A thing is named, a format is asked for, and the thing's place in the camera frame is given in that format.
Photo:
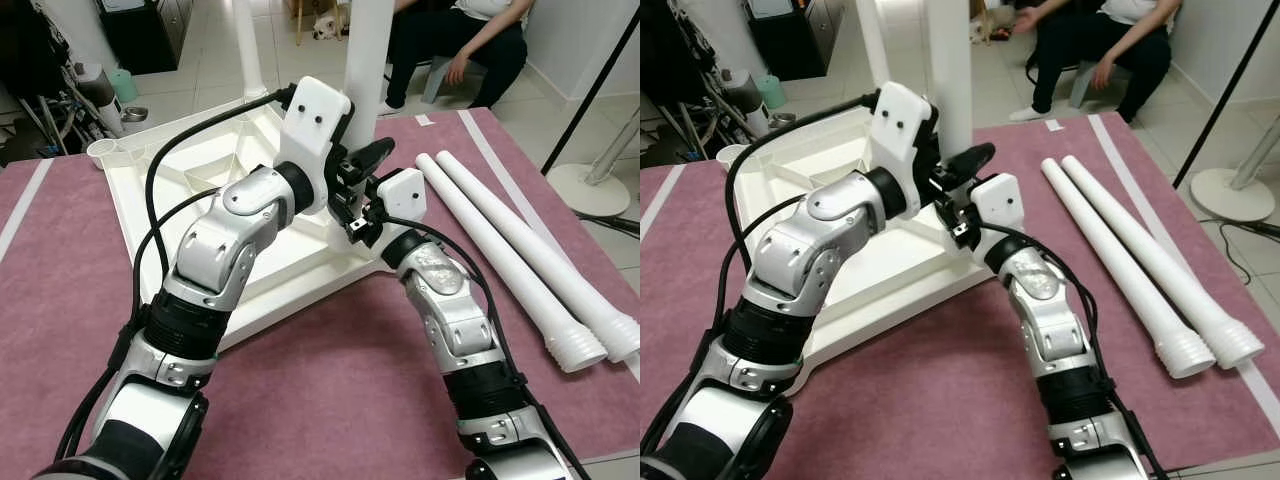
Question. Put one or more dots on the teal plastic cup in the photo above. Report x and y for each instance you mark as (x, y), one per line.
(768, 90)
(122, 85)

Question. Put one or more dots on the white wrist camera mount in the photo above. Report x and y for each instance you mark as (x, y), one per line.
(312, 140)
(997, 205)
(900, 145)
(400, 200)

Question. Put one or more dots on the black patterned hanging cloth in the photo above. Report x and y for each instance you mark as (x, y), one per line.
(30, 45)
(670, 50)

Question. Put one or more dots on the white french bulldog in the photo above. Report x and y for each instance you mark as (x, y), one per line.
(328, 25)
(979, 28)

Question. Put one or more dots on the thin black pole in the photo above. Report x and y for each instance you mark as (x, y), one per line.
(590, 95)
(1225, 105)

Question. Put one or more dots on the steel pet bowl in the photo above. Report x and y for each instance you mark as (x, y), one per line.
(133, 113)
(780, 118)

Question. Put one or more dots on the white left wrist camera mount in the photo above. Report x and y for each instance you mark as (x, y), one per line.
(312, 140)
(900, 145)

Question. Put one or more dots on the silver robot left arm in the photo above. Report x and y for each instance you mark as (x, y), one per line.
(215, 250)
(800, 250)

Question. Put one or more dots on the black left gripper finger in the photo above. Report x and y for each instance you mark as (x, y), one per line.
(372, 154)
(972, 160)

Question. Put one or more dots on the black cabinet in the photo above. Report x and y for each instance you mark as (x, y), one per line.
(145, 35)
(795, 40)

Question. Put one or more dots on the white plastic table top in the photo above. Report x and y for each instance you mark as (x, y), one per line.
(280, 270)
(900, 280)

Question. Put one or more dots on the white floor fan stand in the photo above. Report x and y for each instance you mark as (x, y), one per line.
(1230, 195)
(585, 190)

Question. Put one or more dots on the white plastic table leg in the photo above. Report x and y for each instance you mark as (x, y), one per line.
(540, 250)
(872, 40)
(1120, 260)
(950, 70)
(1160, 250)
(368, 70)
(248, 45)
(500, 260)

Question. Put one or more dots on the grey and white canister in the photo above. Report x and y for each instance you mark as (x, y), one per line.
(100, 100)
(748, 105)

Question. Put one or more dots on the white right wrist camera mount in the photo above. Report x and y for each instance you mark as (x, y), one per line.
(997, 205)
(400, 200)

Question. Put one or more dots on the seated person in black trousers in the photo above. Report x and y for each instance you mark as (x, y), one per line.
(1080, 35)
(440, 30)

